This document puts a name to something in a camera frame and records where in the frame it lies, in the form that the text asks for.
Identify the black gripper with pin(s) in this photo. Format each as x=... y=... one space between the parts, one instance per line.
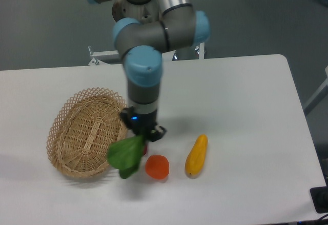
x=144 y=124

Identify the green bok choy vegetable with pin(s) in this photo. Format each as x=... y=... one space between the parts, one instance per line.
x=125 y=155

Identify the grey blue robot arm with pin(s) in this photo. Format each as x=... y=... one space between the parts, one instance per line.
x=146 y=30

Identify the woven wicker basket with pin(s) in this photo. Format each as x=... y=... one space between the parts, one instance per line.
x=83 y=130

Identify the purple eggplant toy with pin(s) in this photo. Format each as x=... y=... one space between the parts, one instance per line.
x=145 y=150

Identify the orange round fruit toy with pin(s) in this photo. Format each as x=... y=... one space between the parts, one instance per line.
x=157 y=167

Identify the yellow squash toy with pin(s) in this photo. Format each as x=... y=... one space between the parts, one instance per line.
x=196 y=157

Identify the black device table corner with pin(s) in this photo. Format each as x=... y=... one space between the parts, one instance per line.
x=319 y=198

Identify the white metal bracket left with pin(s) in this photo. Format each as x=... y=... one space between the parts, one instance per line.
x=103 y=57

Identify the white table leg frame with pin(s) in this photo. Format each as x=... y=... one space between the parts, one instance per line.
x=316 y=97

